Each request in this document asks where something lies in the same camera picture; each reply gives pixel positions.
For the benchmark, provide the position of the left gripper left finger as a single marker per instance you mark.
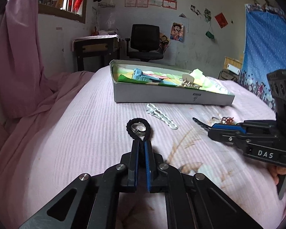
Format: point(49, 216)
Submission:
point(133, 166)

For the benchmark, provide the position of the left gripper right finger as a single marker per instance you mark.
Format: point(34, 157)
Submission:
point(151, 168)

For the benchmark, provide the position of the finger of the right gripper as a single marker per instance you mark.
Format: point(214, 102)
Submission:
point(228, 127)
point(201, 124)

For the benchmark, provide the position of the white plastic chain clip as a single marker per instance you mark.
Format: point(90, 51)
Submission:
point(156, 112)

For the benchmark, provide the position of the person's right hand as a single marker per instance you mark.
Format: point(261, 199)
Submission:
point(275, 171)

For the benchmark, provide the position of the white hair claw clip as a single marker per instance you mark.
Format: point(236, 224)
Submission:
point(188, 81)

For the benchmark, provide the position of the pink bed sheet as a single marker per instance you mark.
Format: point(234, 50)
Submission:
point(80, 129)

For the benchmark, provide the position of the white cardboard box tray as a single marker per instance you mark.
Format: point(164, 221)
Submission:
point(146, 93)

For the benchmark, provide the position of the blue plastic hair clip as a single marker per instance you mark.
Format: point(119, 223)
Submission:
point(138, 75)

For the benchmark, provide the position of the green hanging pouch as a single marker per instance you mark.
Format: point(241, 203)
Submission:
point(210, 35)

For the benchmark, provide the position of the blue dotted curtain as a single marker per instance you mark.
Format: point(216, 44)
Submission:
point(265, 49)

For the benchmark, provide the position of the colourful cartoon cloth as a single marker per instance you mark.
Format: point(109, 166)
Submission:
point(123, 74)

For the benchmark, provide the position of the anime poster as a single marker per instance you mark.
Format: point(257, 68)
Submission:
point(177, 32)

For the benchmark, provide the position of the black office chair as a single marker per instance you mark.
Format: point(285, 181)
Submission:
point(144, 43)

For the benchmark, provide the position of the dark wooden desk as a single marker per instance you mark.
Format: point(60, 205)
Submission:
point(106, 47)

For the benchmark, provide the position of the pink curtain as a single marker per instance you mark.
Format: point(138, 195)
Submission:
point(23, 84)

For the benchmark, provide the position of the red paper on wall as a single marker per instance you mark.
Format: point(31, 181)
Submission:
point(221, 20)

